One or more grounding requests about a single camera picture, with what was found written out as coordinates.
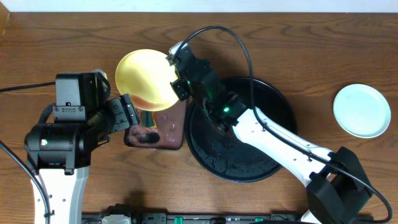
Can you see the green orange sponge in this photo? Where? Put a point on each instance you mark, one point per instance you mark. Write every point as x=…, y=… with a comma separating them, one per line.
x=147, y=119

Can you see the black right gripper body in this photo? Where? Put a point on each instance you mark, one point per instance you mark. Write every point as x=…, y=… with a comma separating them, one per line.
x=181, y=88

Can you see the black rectangular water tray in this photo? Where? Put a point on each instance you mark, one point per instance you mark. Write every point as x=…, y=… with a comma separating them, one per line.
x=168, y=133

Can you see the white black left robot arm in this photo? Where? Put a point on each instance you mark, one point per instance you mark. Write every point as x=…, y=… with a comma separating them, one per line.
x=59, y=146

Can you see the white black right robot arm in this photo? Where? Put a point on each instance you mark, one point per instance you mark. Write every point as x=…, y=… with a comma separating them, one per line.
x=336, y=184

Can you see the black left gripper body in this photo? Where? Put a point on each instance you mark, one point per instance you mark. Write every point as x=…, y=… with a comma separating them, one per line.
x=127, y=109

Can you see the light green plate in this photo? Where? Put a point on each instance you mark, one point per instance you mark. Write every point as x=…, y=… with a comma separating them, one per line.
x=362, y=111

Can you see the yellow plate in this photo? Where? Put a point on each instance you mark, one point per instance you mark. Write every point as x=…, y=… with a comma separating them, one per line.
x=145, y=75

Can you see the black round tray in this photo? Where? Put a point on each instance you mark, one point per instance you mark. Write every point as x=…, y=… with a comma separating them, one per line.
x=224, y=155

